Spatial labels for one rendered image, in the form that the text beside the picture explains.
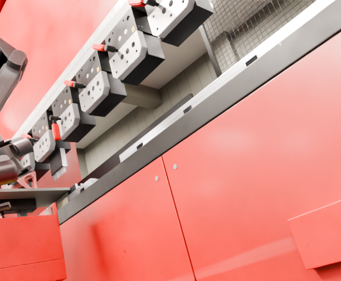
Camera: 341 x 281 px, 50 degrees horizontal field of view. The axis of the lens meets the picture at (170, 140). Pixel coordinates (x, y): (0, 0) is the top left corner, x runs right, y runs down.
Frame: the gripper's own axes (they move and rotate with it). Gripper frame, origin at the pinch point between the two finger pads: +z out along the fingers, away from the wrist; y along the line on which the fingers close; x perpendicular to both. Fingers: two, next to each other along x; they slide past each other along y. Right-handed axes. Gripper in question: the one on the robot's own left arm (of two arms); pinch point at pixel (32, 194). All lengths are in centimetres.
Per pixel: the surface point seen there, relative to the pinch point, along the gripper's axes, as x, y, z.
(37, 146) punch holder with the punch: -15.9, 5.2, -16.5
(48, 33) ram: -35, -18, -52
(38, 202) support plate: -1.2, 1.5, 3.3
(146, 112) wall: -378, 262, -56
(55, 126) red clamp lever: -12.2, -17.6, -14.7
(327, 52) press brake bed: 11, -111, 17
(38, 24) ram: -40, -11, -61
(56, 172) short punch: -13.1, -0.4, -3.0
